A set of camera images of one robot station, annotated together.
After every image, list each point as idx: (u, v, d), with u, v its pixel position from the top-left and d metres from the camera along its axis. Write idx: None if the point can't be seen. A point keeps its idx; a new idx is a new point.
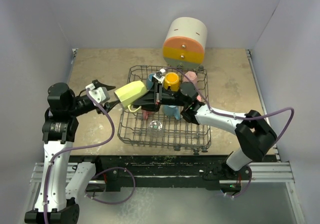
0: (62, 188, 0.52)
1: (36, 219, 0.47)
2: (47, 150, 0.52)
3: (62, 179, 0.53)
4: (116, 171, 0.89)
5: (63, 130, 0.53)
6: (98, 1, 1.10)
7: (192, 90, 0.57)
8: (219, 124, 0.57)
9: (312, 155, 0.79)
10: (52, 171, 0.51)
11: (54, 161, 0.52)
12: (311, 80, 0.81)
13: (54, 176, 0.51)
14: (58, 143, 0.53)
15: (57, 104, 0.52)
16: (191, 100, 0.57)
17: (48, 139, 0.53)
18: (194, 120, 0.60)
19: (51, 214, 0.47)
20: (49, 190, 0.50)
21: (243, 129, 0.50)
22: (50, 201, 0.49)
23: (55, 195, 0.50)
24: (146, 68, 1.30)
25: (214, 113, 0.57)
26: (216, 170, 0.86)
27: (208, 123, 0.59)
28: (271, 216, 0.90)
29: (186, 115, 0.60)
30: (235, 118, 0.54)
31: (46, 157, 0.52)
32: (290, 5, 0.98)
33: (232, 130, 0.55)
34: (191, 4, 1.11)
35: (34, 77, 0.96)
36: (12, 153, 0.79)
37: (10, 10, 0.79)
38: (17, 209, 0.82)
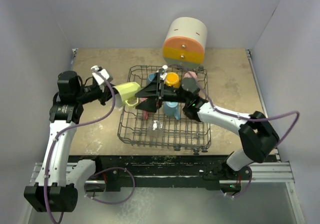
0: (64, 165, 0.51)
1: (35, 193, 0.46)
2: (52, 128, 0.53)
3: (65, 157, 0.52)
4: (116, 171, 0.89)
5: (70, 111, 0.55)
6: (98, 1, 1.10)
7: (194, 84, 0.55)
8: (222, 123, 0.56)
9: (311, 155, 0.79)
10: (56, 146, 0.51)
11: (58, 137, 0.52)
12: (311, 80, 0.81)
13: (57, 152, 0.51)
14: (64, 122, 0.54)
15: (66, 88, 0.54)
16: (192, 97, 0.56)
17: (54, 119, 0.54)
18: (197, 117, 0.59)
19: (51, 188, 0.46)
20: (51, 165, 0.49)
21: (247, 130, 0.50)
22: (51, 175, 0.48)
23: (56, 170, 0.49)
24: (146, 68, 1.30)
25: (217, 112, 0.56)
26: (216, 170, 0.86)
27: (210, 121, 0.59)
28: (270, 216, 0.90)
29: (187, 112, 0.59)
30: (239, 118, 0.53)
31: (51, 135, 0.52)
32: (290, 5, 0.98)
33: (235, 129, 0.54)
34: (191, 4, 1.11)
35: (34, 77, 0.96)
36: (12, 153, 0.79)
37: (10, 10, 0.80)
38: (17, 210, 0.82)
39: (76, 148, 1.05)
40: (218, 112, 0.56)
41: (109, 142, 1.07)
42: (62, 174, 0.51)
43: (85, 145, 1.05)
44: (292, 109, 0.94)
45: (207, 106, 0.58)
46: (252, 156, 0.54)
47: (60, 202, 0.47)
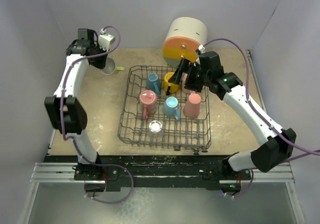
0: (77, 88, 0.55)
1: (53, 102, 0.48)
2: (68, 60, 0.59)
3: (78, 82, 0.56)
4: (116, 171, 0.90)
5: (85, 47, 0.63)
6: (98, 2, 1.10)
7: (213, 53, 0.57)
8: (248, 120, 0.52)
9: (312, 155, 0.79)
10: (71, 71, 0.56)
11: (73, 65, 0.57)
12: (311, 80, 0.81)
13: (73, 74, 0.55)
14: (78, 55, 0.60)
15: (83, 35, 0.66)
16: (211, 66, 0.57)
17: (70, 53, 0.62)
18: (221, 92, 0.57)
19: (67, 98, 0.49)
20: (67, 82, 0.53)
21: (273, 146, 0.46)
22: (68, 89, 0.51)
23: (71, 87, 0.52)
24: (146, 68, 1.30)
25: (249, 104, 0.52)
26: (216, 170, 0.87)
27: (235, 107, 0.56)
28: (271, 216, 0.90)
29: (212, 84, 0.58)
30: (270, 128, 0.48)
31: (67, 64, 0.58)
32: (290, 5, 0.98)
33: (258, 134, 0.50)
34: (191, 4, 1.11)
35: (34, 77, 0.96)
36: (11, 153, 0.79)
37: (10, 11, 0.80)
38: (16, 210, 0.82)
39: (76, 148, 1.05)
40: (249, 106, 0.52)
41: (109, 142, 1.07)
42: (77, 94, 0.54)
43: None
44: (292, 109, 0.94)
45: (241, 94, 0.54)
46: (258, 162, 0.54)
47: (75, 114, 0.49)
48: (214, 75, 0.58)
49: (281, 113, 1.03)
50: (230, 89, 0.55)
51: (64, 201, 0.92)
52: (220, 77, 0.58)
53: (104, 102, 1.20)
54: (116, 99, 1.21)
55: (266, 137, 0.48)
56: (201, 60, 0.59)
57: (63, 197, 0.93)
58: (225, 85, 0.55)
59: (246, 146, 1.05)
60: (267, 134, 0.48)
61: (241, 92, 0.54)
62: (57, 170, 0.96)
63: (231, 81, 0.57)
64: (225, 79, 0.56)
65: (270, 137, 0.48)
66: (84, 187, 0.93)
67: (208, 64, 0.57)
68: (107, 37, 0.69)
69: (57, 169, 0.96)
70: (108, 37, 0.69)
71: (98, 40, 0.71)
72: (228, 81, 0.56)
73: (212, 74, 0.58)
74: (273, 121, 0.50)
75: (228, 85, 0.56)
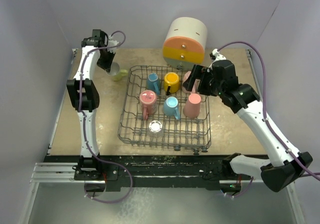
0: (92, 73, 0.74)
1: (74, 83, 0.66)
2: (84, 50, 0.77)
3: (92, 68, 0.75)
4: (116, 171, 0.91)
5: (97, 40, 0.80)
6: (98, 1, 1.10)
7: (228, 64, 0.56)
8: (265, 140, 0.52)
9: (312, 156, 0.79)
10: (87, 59, 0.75)
11: (88, 54, 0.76)
12: (311, 80, 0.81)
13: (88, 62, 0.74)
14: (92, 47, 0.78)
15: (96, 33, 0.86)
16: (226, 76, 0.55)
17: (85, 44, 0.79)
18: (236, 106, 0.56)
19: (84, 81, 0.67)
20: (84, 68, 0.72)
21: (289, 171, 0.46)
22: (85, 74, 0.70)
23: (88, 72, 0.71)
24: (146, 68, 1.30)
25: (265, 124, 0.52)
26: (216, 170, 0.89)
27: (249, 125, 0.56)
28: (271, 216, 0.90)
29: (227, 97, 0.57)
30: (287, 152, 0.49)
31: (83, 53, 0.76)
32: (290, 4, 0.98)
33: (274, 156, 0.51)
34: (192, 4, 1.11)
35: (34, 77, 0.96)
36: (12, 153, 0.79)
37: (9, 11, 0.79)
38: (17, 209, 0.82)
39: (76, 148, 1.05)
40: (265, 125, 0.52)
41: (109, 142, 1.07)
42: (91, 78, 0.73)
43: None
44: (292, 110, 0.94)
45: (258, 111, 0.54)
46: (268, 183, 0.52)
47: (90, 92, 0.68)
48: (229, 86, 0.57)
49: (281, 113, 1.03)
50: (246, 104, 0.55)
51: (64, 201, 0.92)
52: (235, 89, 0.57)
53: (105, 102, 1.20)
54: (116, 99, 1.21)
55: (282, 161, 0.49)
56: (216, 69, 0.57)
57: (63, 198, 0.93)
58: (241, 100, 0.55)
59: (246, 146, 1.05)
60: (283, 157, 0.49)
61: (258, 108, 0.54)
62: (57, 170, 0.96)
63: (247, 94, 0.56)
64: (241, 93, 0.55)
65: (286, 161, 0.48)
66: (83, 186, 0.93)
67: (223, 75, 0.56)
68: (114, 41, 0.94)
69: (57, 170, 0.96)
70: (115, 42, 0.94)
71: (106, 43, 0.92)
72: (244, 94, 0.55)
73: (226, 85, 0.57)
74: (289, 143, 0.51)
75: (244, 99, 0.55)
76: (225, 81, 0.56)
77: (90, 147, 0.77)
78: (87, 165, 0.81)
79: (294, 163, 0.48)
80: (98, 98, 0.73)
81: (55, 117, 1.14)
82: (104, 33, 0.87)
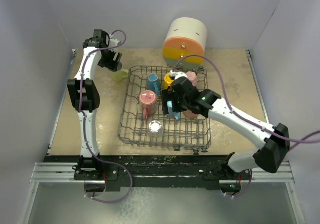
0: (93, 73, 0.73)
1: (74, 83, 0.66)
2: (85, 50, 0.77)
3: (93, 68, 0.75)
4: (116, 171, 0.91)
5: (98, 41, 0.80)
6: (98, 1, 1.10)
7: (182, 78, 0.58)
8: (240, 128, 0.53)
9: (312, 156, 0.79)
10: (88, 59, 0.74)
11: (90, 55, 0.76)
12: (311, 80, 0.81)
13: (89, 62, 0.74)
14: (94, 47, 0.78)
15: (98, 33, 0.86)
16: (186, 90, 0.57)
17: (86, 45, 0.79)
18: (205, 110, 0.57)
19: (86, 81, 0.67)
20: (85, 68, 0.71)
21: (271, 146, 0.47)
22: (86, 75, 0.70)
23: (89, 72, 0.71)
24: (146, 68, 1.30)
25: (235, 114, 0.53)
26: (216, 170, 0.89)
27: (222, 122, 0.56)
28: (271, 216, 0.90)
29: (194, 106, 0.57)
30: (263, 130, 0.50)
31: (85, 53, 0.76)
32: (290, 4, 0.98)
33: (255, 140, 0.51)
34: (192, 4, 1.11)
35: (34, 77, 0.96)
36: (12, 153, 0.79)
37: (9, 11, 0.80)
38: (16, 209, 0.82)
39: (76, 148, 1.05)
40: (235, 116, 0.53)
41: (110, 142, 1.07)
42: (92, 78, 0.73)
43: None
44: (292, 110, 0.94)
45: (223, 106, 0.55)
46: (264, 168, 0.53)
47: (91, 92, 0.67)
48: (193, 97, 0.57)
49: (281, 113, 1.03)
50: (212, 105, 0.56)
51: (64, 201, 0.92)
52: (198, 96, 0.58)
53: (104, 102, 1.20)
54: (116, 99, 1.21)
55: (263, 140, 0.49)
56: (174, 87, 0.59)
57: (63, 197, 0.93)
58: (206, 104, 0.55)
59: (246, 146, 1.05)
60: (262, 137, 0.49)
61: (223, 104, 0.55)
62: (57, 169, 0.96)
63: (209, 97, 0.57)
64: (204, 97, 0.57)
65: (266, 139, 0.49)
66: (83, 186, 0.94)
67: (181, 90, 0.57)
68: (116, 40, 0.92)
69: (57, 169, 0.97)
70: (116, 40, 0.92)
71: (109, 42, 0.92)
72: (207, 98, 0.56)
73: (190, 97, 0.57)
74: (263, 122, 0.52)
75: (208, 102, 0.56)
76: (185, 94, 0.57)
77: (90, 147, 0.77)
78: (87, 165, 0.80)
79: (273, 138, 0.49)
80: (98, 99, 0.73)
81: (55, 117, 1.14)
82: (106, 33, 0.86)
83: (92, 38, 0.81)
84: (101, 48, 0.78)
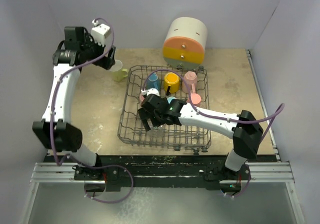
0: (67, 106, 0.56)
1: (42, 127, 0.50)
2: (55, 71, 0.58)
3: (68, 98, 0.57)
4: (116, 171, 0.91)
5: (73, 54, 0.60)
6: (98, 1, 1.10)
7: (149, 95, 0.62)
8: (210, 125, 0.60)
9: (311, 156, 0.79)
10: (60, 86, 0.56)
11: (62, 79, 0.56)
12: (311, 81, 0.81)
13: (61, 92, 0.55)
14: (67, 65, 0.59)
15: (71, 35, 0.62)
16: (155, 105, 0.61)
17: (57, 62, 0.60)
18: (175, 119, 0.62)
19: (57, 123, 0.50)
20: (57, 103, 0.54)
21: (241, 133, 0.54)
22: (57, 113, 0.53)
23: (61, 108, 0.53)
24: (146, 68, 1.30)
25: (201, 114, 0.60)
26: (216, 170, 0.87)
27: (193, 124, 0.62)
28: (271, 216, 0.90)
29: (166, 118, 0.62)
30: (229, 121, 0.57)
31: (55, 77, 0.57)
32: (290, 4, 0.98)
33: (226, 132, 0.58)
34: (192, 4, 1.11)
35: (34, 77, 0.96)
36: (12, 153, 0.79)
37: (8, 11, 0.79)
38: (17, 209, 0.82)
39: None
40: (201, 116, 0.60)
41: (110, 142, 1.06)
42: (67, 113, 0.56)
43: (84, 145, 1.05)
44: (292, 110, 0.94)
45: (190, 110, 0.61)
46: (244, 154, 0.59)
47: (67, 136, 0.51)
48: (162, 110, 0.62)
49: (281, 113, 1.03)
50: (179, 113, 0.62)
51: (63, 201, 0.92)
52: (166, 108, 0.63)
53: (104, 102, 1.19)
54: (116, 99, 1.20)
55: (231, 130, 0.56)
56: (144, 104, 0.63)
57: (63, 197, 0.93)
58: (174, 114, 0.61)
59: None
60: (230, 127, 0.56)
61: (189, 108, 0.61)
62: (57, 170, 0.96)
63: (177, 106, 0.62)
64: (172, 108, 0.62)
65: (234, 128, 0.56)
66: (83, 186, 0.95)
67: (151, 106, 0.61)
68: (101, 30, 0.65)
69: (57, 170, 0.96)
70: (102, 31, 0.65)
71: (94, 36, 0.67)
72: (174, 108, 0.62)
73: (160, 112, 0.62)
74: (227, 114, 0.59)
75: (177, 110, 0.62)
76: (156, 109, 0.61)
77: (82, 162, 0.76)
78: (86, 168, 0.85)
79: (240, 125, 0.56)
80: (77, 135, 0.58)
81: None
82: (81, 32, 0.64)
83: (65, 50, 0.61)
84: (77, 66, 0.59)
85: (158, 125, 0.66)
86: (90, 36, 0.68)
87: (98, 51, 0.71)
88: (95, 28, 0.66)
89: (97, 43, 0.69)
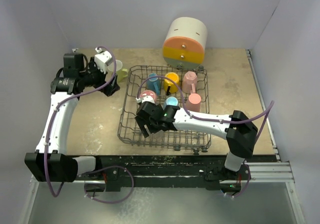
0: (63, 135, 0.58)
1: (36, 159, 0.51)
2: (53, 100, 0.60)
3: (64, 128, 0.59)
4: (115, 171, 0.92)
5: (71, 83, 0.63)
6: (98, 1, 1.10)
7: (144, 104, 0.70)
8: (204, 128, 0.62)
9: (312, 156, 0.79)
10: (56, 115, 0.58)
11: (59, 108, 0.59)
12: (311, 81, 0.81)
13: (57, 121, 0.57)
14: (65, 93, 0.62)
15: (71, 62, 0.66)
16: (148, 112, 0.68)
17: (55, 90, 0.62)
18: (170, 125, 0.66)
19: (51, 154, 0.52)
20: (52, 133, 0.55)
21: (234, 134, 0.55)
22: (52, 143, 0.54)
23: (57, 139, 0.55)
24: (146, 68, 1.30)
25: (194, 118, 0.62)
26: (216, 170, 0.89)
27: (188, 128, 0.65)
28: (271, 216, 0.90)
29: (160, 124, 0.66)
30: (221, 122, 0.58)
31: (52, 105, 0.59)
32: (290, 5, 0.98)
33: (220, 133, 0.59)
34: (191, 4, 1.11)
35: (34, 78, 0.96)
36: (13, 153, 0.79)
37: (9, 11, 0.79)
38: (17, 209, 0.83)
39: (75, 148, 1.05)
40: (195, 119, 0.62)
41: (109, 142, 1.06)
42: (62, 143, 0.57)
43: (84, 145, 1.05)
44: (292, 110, 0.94)
45: (184, 115, 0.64)
46: (240, 154, 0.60)
47: (61, 168, 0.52)
48: (157, 117, 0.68)
49: (281, 113, 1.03)
50: (174, 118, 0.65)
51: (63, 201, 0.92)
52: (161, 115, 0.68)
53: (104, 102, 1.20)
54: (116, 99, 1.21)
55: (224, 131, 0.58)
56: (140, 113, 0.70)
57: (63, 198, 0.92)
58: (168, 119, 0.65)
59: None
60: (223, 129, 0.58)
61: (182, 113, 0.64)
62: None
63: (171, 112, 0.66)
64: (166, 115, 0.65)
65: (227, 128, 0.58)
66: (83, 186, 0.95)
67: (146, 113, 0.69)
68: (103, 58, 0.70)
69: None
70: (105, 58, 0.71)
71: (96, 62, 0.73)
72: (169, 115, 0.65)
73: (154, 118, 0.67)
74: (219, 116, 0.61)
75: (171, 116, 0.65)
76: (150, 116, 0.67)
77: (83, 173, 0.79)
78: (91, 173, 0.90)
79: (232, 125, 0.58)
80: (72, 166, 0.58)
81: None
82: (80, 59, 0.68)
83: (64, 78, 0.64)
84: (74, 96, 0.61)
85: (155, 132, 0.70)
86: (94, 62, 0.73)
87: (100, 77, 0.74)
88: (99, 54, 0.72)
89: (99, 69, 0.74)
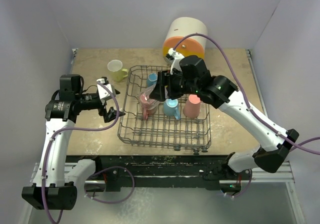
0: (61, 165, 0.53)
1: (33, 194, 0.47)
2: (49, 126, 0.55)
3: (61, 157, 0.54)
4: (116, 171, 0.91)
5: (65, 108, 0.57)
6: (98, 1, 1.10)
7: (197, 59, 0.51)
8: (254, 130, 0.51)
9: (311, 156, 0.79)
10: (52, 146, 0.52)
11: (55, 137, 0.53)
12: (311, 81, 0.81)
13: (54, 152, 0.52)
14: (60, 120, 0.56)
15: (67, 85, 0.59)
16: (199, 74, 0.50)
17: (50, 117, 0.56)
18: (216, 101, 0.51)
19: (49, 189, 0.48)
20: (48, 166, 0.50)
21: (281, 151, 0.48)
22: (49, 176, 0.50)
23: (54, 171, 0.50)
24: (146, 68, 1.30)
25: (251, 113, 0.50)
26: (216, 170, 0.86)
27: (233, 116, 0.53)
28: (271, 216, 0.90)
29: (205, 95, 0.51)
30: (277, 135, 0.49)
31: (48, 134, 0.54)
32: (290, 5, 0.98)
33: (266, 143, 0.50)
34: (191, 4, 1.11)
35: (34, 77, 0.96)
36: (12, 153, 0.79)
37: (8, 11, 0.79)
38: (17, 209, 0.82)
39: (75, 148, 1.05)
40: (252, 115, 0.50)
41: (110, 143, 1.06)
42: (60, 174, 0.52)
43: (84, 145, 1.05)
44: (292, 110, 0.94)
45: (240, 101, 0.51)
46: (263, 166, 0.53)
47: (60, 202, 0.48)
48: (203, 84, 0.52)
49: (281, 113, 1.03)
50: (227, 98, 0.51)
51: None
52: (210, 84, 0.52)
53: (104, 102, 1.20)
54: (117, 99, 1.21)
55: (276, 146, 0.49)
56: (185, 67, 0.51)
57: None
58: (220, 95, 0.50)
59: (246, 147, 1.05)
60: (275, 142, 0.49)
61: (240, 99, 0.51)
62: None
63: (225, 88, 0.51)
64: (219, 87, 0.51)
65: (279, 144, 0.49)
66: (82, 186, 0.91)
67: (195, 71, 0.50)
68: (101, 94, 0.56)
69: None
70: (102, 94, 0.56)
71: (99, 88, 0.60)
72: (222, 89, 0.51)
73: (200, 84, 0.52)
74: (277, 126, 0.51)
75: (224, 93, 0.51)
76: (200, 78, 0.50)
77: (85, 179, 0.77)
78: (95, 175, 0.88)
79: (285, 144, 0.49)
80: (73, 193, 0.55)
81: None
82: (77, 81, 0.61)
83: (58, 101, 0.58)
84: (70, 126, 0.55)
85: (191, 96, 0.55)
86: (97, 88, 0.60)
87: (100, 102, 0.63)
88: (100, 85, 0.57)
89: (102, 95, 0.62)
